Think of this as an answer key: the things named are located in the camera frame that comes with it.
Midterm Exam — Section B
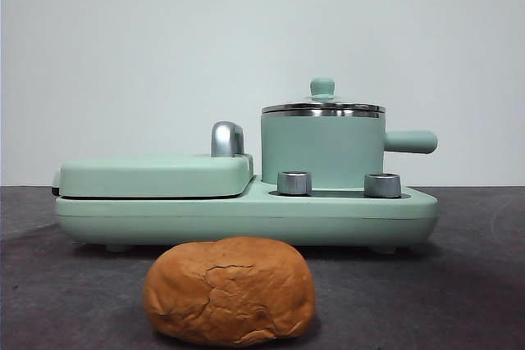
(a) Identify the glass pot lid green knob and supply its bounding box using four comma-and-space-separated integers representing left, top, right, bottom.
261, 77, 382, 118

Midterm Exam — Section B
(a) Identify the silver control knob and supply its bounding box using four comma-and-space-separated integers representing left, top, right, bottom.
363, 172, 403, 198
276, 170, 313, 196

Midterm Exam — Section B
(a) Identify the green breakfast machine base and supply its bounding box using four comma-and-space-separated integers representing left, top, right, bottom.
55, 173, 440, 254

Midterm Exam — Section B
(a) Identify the green steamer pot with handle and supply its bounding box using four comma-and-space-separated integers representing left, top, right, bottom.
260, 105, 439, 188

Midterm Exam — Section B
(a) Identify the green grill lid chrome handle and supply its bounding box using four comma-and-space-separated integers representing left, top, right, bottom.
52, 120, 255, 199

